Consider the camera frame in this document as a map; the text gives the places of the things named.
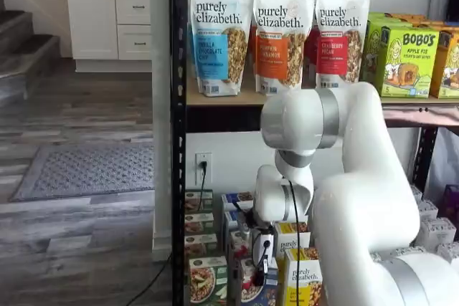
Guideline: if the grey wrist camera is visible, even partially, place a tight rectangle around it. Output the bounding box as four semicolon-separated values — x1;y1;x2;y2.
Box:
232;201;260;241

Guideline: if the black metal shelf rack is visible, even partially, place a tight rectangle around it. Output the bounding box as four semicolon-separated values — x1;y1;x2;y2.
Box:
168;0;459;306

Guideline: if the blue purely elizabeth granola bag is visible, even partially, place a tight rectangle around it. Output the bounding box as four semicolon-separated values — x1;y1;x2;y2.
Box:
189;0;256;98

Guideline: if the grey patterned floor mat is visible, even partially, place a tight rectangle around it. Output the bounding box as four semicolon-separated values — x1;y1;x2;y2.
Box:
9;140;156;203

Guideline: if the yellow purely elizabeth box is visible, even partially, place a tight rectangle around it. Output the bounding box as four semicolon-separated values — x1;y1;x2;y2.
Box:
283;247;323;306
274;221;312;260

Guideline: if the dark wooden staircase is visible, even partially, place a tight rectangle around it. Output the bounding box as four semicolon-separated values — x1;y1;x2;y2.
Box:
0;0;62;106

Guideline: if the purple snack box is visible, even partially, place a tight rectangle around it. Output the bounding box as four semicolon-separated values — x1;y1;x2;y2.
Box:
440;183;459;230

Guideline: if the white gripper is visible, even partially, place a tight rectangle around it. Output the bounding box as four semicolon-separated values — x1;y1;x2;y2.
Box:
250;229;276;286

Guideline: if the white kitchen cabinet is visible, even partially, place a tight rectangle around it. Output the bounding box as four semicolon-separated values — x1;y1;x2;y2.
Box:
64;0;153;73

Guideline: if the black power cord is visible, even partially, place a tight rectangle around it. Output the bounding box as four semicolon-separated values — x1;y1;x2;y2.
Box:
125;161;209;306

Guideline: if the red purely elizabeth granola bag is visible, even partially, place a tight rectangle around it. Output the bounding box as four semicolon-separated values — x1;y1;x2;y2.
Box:
303;26;320;88
315;0;372;89

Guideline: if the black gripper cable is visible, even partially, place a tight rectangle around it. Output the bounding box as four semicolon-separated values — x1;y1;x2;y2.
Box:
250;178;302;306

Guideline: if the green Bobo's apple pie box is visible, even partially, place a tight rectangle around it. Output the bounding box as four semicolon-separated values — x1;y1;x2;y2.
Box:
366;11;413;28
361;19;440;99

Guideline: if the yellow Bobo's snack box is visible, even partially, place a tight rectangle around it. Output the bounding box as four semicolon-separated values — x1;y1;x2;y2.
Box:
408;19;459;34
429;29;459;100

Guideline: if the green oatmeal box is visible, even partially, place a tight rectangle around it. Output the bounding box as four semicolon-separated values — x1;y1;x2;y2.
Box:
184;212;215;236
189;255;229;306
184;189;214;214
184;233;219;259

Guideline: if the orange purely elizabeth granola bag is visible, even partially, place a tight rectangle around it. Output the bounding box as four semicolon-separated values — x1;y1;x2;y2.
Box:
252;0;318;97
248;24;258;80

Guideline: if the white wall outlet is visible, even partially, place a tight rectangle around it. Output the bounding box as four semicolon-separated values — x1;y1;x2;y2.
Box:
195;152;213;187

